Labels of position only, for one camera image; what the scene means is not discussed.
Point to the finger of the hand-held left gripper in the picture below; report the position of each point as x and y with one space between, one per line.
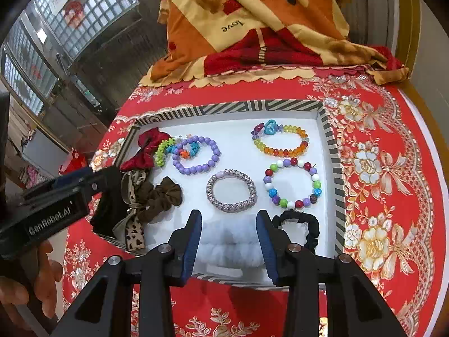
75 175
87 186

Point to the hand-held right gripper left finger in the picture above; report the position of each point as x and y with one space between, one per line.
193 245

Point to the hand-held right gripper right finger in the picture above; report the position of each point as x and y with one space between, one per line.
265 249

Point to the white fluffy scrunchie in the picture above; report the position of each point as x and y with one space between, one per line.
228 242

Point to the dark red velvet bow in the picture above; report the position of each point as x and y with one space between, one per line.
140 161

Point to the brown scrunchie with leopard ribbon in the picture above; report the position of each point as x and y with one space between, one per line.
168 191

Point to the striped cardboard box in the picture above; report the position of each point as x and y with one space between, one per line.
238 154

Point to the person's left hand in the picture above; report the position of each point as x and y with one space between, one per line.
51 273

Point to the red bag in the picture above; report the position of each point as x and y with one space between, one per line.
72 161

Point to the black scrunchie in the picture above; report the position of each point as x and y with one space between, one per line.
312 224

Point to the red floral tablecloth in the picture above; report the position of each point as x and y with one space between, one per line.
386 182

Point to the red paper decoration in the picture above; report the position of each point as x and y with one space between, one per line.
73 14

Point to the glass block window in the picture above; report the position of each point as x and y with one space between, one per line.
105 0

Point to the orange and red printed blanket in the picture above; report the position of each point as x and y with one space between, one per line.
280 24

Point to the yellow wooden door frame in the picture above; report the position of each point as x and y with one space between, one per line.
410 42

